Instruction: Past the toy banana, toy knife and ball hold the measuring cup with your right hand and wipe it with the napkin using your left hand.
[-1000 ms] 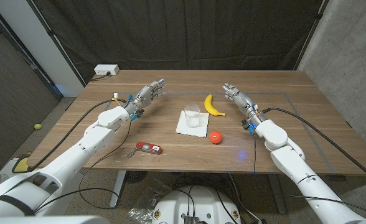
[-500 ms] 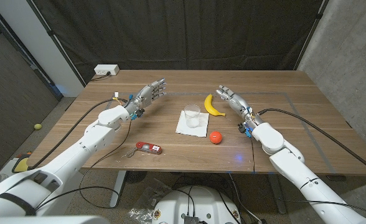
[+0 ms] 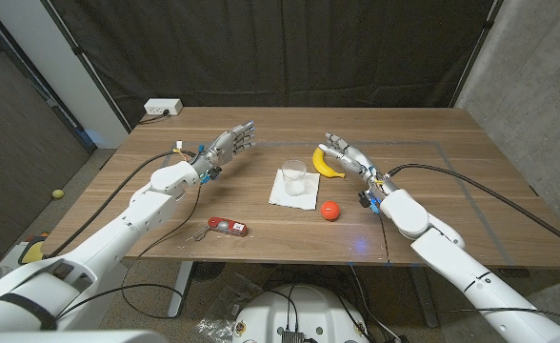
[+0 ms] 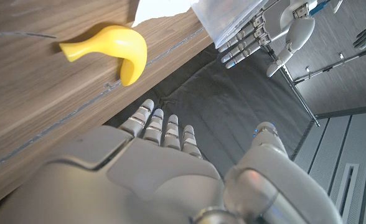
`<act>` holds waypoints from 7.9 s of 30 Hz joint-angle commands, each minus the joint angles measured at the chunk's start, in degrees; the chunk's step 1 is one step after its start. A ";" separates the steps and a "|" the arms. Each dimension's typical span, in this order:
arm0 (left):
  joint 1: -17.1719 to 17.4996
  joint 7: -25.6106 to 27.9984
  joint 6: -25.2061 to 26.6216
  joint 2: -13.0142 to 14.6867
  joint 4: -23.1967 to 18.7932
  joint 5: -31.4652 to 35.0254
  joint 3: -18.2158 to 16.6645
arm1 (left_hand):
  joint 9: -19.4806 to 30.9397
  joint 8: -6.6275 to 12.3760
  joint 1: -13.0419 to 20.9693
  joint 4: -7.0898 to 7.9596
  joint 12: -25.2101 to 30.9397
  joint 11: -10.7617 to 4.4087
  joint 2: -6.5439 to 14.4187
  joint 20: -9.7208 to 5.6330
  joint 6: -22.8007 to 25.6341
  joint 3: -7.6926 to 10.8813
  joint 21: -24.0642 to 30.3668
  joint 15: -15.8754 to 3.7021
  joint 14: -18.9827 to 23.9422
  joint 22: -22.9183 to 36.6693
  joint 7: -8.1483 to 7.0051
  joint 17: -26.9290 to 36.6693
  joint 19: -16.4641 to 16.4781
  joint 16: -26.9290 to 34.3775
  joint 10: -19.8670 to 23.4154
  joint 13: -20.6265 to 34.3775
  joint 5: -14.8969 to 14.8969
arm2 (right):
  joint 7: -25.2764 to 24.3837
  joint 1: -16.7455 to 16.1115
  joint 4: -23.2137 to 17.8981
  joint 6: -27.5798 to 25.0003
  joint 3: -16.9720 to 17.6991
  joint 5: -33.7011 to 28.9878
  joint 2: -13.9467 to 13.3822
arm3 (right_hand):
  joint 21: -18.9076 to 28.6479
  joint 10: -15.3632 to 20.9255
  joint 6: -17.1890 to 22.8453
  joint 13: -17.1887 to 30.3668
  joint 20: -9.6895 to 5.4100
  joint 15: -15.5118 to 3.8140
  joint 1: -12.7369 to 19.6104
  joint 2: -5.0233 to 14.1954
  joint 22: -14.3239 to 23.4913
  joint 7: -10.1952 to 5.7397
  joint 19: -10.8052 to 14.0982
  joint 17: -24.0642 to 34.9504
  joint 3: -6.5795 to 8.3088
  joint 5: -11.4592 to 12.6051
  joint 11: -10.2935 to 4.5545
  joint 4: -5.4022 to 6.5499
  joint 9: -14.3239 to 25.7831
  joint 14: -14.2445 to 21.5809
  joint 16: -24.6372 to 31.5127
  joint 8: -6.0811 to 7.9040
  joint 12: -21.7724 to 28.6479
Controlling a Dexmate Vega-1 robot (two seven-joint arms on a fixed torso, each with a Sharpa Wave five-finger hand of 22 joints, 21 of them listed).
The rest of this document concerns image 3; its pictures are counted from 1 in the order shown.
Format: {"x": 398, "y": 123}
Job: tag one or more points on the white robot torso base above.
{"x": 304, "y": 309}

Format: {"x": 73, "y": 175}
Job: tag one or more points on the clear plastic bag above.
{"x": 223, "y": 312}

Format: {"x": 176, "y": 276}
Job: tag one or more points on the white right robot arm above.
{"x": 456, "y": 259}

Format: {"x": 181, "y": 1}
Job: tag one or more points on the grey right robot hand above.
{"x": 354, "y": 159}

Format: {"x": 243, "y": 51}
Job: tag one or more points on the clear plastic measuring cup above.
{"x": 294, "y": 178}

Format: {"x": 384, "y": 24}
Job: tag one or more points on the yellow toy banana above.
{"x": 321, "y": 166}

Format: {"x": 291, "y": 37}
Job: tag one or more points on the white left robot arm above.
{"x": 118, "y": 233}

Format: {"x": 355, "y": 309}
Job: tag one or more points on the orange ball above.
{"x": 330, "y": 211}

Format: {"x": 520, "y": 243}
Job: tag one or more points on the yellow-green tennis ball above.
{"x": 58, "y": 194}

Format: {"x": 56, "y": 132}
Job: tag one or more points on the yellow and black device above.
{"x": 33, "y": 251}

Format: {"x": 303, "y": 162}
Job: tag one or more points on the white table leg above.
{"x": 181, "y": 290}

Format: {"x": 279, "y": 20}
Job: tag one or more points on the black ribbed round object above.
{"x": 207, "y": 270}

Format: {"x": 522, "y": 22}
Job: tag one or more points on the black backdrop curtain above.
{"x": 285, "y": 52}

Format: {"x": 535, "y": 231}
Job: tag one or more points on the white paper napkin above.
{"x": 308, "y": 193}

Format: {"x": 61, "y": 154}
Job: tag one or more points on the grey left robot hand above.
{"x": 220, "y": 148}

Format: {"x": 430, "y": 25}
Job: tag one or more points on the black backdrop stand pole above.
{"x": 475, "y": 52}
{"x": 87, "y": 64}

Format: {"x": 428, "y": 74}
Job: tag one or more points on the red toy pocket knife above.
{"x": 230, "y": 226}

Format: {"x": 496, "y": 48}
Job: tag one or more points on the grey table leg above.
{"x": 424, "y": 300}

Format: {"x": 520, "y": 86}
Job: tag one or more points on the white power strip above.
{"x": 162, "y": 106}

